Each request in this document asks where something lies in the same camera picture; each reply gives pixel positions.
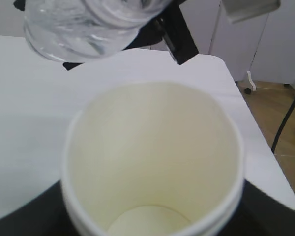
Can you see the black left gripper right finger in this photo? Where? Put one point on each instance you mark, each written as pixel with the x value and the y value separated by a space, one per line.
pixel 260 215

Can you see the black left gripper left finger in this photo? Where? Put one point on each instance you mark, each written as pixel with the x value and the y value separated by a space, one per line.
pixel 43 216

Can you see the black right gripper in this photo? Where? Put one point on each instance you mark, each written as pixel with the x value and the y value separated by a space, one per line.
pixel 169 27

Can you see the clear water bottle green label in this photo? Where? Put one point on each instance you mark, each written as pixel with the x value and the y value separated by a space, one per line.
pixel 78 31

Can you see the white paper cup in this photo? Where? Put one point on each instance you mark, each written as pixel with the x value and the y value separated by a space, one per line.
pixel 152 159

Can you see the white rolling partition stand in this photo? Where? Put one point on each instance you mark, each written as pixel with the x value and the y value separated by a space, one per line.
pixel 264 45

